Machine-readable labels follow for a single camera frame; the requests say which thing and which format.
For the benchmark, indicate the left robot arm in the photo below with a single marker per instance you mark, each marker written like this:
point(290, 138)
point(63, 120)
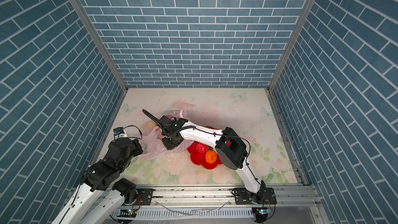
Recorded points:
point(100, 191)

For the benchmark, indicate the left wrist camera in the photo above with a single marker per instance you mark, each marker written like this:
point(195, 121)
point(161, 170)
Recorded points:
point(119, 132)

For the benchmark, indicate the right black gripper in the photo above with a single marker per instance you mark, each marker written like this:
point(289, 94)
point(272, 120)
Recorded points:
point(167, 145)

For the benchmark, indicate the aluminium front rail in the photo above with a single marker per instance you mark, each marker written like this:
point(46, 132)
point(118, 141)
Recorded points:
point(215, 196)

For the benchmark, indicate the orange fake tangerine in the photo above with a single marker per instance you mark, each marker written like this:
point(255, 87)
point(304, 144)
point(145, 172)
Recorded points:
point(211, 156)

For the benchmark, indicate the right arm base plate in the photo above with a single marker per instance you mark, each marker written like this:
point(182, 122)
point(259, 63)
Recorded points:
point(244, 197)

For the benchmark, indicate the red flower-shaped plate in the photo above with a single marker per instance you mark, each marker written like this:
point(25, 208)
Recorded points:
point(199, 159)

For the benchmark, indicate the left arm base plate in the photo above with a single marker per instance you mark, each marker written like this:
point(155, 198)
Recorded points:
point(144, 196)

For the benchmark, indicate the yellow fake fruit in bag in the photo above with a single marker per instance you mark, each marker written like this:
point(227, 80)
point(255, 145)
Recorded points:
point(151, 125)

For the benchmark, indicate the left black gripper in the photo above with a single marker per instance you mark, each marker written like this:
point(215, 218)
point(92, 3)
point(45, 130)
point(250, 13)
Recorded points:
point(135, 144)

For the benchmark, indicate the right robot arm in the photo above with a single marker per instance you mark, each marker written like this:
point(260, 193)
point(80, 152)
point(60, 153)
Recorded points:
point(230, 148)

